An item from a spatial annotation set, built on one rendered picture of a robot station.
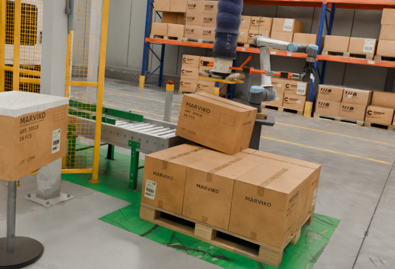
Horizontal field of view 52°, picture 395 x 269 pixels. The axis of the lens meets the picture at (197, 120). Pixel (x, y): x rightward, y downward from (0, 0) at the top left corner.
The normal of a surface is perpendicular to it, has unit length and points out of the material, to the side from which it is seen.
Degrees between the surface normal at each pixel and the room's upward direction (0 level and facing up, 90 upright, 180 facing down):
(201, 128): 90
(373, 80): 90
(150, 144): 90
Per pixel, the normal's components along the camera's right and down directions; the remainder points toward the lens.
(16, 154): 0.98, 0.13
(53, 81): 0.87, 0.18
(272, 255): -0.49, 0.11
